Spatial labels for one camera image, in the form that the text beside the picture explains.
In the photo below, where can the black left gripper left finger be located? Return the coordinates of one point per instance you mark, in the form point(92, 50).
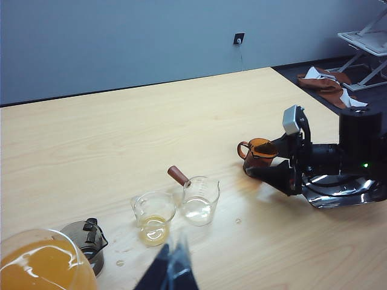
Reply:
point(158, 269)

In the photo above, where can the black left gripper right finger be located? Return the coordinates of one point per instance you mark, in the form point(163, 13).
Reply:
point(184, 272)

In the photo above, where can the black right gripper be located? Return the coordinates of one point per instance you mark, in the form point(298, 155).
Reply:
point(303, 151)

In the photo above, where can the amber glass measuring cup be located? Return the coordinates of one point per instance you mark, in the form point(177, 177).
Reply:
point(257, 161)

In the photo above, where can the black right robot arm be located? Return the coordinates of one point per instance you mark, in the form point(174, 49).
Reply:
point(356, 136)

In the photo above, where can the clear cup with yellow residue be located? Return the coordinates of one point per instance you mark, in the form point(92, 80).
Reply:
point(154, 220)

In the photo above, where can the smoky grey measuring cup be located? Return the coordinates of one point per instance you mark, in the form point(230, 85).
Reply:
point(90, 244)

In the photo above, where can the orange and white cloth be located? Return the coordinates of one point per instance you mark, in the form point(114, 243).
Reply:
point(323, 84)

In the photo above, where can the wine glass with orange drink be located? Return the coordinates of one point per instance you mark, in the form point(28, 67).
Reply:
point(39, 266)

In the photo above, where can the white folding stand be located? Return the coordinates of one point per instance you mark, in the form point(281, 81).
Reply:
point(366, 40)

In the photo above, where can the wall socket with plug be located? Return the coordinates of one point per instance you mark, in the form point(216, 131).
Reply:
point(239, 38)

